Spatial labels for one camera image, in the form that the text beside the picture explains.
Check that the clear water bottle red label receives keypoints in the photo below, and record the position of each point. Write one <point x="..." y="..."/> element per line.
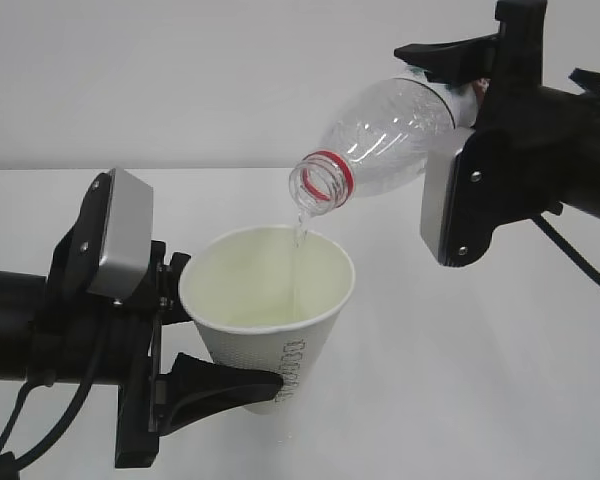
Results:
<point x="380" y="140"/>

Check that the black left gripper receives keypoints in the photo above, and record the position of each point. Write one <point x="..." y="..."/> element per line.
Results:
<point x="193" y="389"/>

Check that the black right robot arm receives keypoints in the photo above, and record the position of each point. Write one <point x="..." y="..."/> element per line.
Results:
<point x="531" y="148"/>

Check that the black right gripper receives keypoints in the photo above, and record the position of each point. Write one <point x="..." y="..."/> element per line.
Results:
<point x="513" y="61"/>

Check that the white paper cup green logo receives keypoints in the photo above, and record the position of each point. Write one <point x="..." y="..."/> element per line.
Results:
<point x="262" y="299"/>

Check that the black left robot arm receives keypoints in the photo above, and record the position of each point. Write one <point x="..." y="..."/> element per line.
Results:
<point x="46" y="338"/>

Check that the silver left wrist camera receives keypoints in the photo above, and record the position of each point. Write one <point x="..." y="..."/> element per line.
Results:
<point x="106" y="251"/>

